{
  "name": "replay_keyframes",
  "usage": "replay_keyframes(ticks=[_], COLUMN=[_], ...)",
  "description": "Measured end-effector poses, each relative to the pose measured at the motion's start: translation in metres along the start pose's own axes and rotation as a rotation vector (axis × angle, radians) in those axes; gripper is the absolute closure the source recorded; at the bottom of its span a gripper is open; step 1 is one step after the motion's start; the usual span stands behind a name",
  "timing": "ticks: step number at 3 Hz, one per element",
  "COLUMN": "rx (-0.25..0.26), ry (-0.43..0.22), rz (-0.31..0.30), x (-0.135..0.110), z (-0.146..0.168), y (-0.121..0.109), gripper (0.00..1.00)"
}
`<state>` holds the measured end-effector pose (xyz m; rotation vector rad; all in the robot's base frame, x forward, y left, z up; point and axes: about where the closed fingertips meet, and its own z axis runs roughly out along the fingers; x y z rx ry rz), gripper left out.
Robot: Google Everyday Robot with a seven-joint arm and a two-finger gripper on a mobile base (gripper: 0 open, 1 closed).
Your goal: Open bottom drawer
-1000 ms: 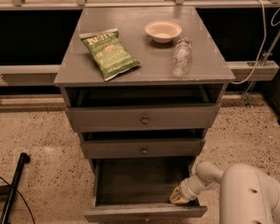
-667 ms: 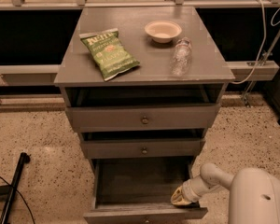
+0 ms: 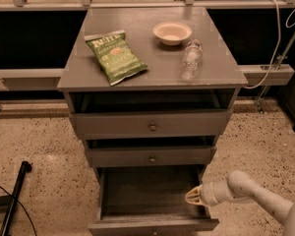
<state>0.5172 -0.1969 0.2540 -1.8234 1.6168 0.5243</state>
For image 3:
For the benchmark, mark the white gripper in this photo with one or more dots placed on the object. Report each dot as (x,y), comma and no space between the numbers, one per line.
(206,194)

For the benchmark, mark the grey bottom drawer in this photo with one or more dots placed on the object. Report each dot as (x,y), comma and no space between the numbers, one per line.
(149,201)

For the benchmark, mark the grey drawer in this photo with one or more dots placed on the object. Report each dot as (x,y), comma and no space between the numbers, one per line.
(145,156)
(149,201)
(156,124)

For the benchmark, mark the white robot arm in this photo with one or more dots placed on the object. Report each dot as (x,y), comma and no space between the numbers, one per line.
(239,187)

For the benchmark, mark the grey middle drawer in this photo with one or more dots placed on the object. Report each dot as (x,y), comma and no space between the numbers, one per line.
(145,156)

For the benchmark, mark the grey top drawer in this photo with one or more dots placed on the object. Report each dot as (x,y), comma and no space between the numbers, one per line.
(156,124)

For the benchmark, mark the grey wooden drawer cabinet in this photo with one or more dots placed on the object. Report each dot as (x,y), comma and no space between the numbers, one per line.
(160,87)

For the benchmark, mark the clear plastic water bottle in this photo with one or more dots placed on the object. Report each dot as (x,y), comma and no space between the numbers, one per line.
(192,60)

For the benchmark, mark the white paper bowl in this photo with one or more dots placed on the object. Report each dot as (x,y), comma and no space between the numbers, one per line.
(172,33)

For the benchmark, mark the green chip bag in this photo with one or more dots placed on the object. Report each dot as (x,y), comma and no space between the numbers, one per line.
(115,56)

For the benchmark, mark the black stand leg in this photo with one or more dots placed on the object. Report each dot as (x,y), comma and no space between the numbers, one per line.
(8,202)

